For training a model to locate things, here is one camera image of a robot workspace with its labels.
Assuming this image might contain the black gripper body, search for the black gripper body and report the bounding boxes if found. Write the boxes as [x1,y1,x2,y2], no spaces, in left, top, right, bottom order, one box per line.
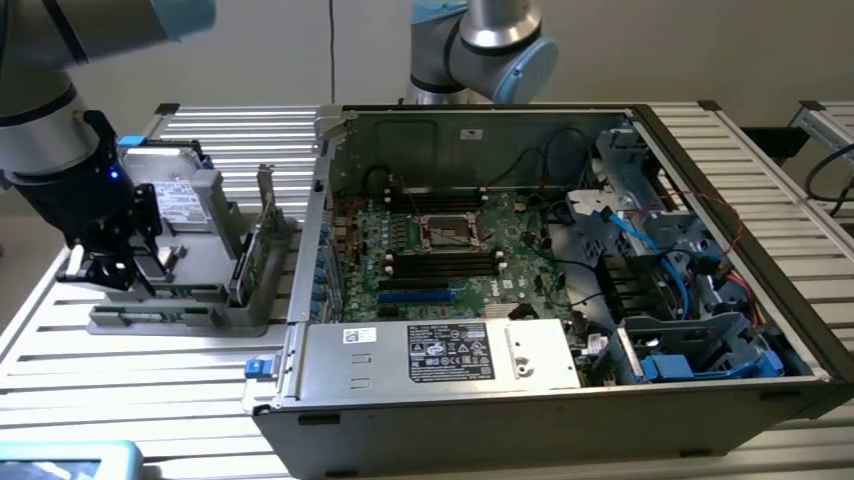
[1,149,139,249]

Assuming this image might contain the green RAM stick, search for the green RAM stick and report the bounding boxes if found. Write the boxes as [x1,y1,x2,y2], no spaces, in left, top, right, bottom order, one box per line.
[117,309,191,324]

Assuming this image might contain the black RAM slot bank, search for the black RAM slot bank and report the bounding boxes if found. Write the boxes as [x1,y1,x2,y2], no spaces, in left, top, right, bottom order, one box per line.
[383,251,503,277]
[384,186,487,212]

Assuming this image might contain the silver hard disk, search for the silver hard disk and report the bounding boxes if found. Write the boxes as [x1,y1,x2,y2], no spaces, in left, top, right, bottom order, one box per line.
[120,143,206,227]

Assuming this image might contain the green graphics card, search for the green graphics card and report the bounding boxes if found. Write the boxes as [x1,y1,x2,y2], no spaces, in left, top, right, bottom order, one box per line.
[227,162,280,307]

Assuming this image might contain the grey parts rack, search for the grey parts rack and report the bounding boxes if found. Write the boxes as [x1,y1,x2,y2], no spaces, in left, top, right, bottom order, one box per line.
[84,168,303,340]

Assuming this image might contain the blue case latch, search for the blue case latch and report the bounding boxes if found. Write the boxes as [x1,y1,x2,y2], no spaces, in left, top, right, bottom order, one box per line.
[243,355,276,380]

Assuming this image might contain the black expansion slot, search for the black expansion slot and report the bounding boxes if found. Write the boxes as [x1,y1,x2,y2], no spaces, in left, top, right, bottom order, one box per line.
[376,278,450,292]

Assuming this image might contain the blue expansion slot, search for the blue expansion slot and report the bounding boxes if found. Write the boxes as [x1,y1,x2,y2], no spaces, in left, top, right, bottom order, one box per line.
[376,291,451,305]

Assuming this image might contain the silver power supply unit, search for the silver power supply unit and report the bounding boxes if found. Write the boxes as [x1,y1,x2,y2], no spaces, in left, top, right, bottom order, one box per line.
[291,318,583,402]

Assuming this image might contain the green motherboard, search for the green motherboard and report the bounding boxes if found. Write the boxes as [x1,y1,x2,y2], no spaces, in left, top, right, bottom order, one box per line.
[331,192,576,324]

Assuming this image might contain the open black PC case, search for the open black PC case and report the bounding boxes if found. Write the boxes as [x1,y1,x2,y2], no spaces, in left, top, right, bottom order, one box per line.
[243,101,846,475]

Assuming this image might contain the metal disk bay cage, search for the metal disk bay cage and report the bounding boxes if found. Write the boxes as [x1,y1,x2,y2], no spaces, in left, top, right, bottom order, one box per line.
[564,126,730,262]

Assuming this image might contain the black finned heatsink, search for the black finned heatsink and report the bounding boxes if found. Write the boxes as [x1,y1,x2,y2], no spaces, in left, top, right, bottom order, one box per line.
[594,253,661,318]

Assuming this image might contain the blue plastic drive carrier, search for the blue plastic drive carrier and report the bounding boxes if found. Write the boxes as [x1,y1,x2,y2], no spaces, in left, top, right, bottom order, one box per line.
[638,350,783,385]

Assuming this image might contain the neighbouring metal slat table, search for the neighbouring metal slat table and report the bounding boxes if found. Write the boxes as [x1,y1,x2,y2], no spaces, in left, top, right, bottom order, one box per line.
[787,99,854,162]

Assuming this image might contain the thin black hanging cable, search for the thin black hanging cable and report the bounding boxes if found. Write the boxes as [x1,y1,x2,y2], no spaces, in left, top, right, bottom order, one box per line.
[327,0,339,104]

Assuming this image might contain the CPU socket with metal frame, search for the CPU socket with metal frame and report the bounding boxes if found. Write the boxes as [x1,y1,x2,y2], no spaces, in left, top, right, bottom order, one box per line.
[408,213,486,254]

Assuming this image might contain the black internal case wire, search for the black internal case wire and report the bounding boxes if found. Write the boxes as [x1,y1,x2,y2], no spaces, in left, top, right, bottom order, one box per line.
[483,127,594,191]

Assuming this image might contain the blue SATA wire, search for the blue SATA wire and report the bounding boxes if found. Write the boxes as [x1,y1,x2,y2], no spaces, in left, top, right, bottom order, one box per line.
[597,207,654,252]

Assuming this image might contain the thin red wire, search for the thin red wire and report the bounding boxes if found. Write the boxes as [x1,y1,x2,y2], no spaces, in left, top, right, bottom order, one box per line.
[638,191,746,252]

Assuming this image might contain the thick black looped cable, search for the thick black looped cable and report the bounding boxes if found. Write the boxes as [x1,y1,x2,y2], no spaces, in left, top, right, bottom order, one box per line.
[805,142,854,207]

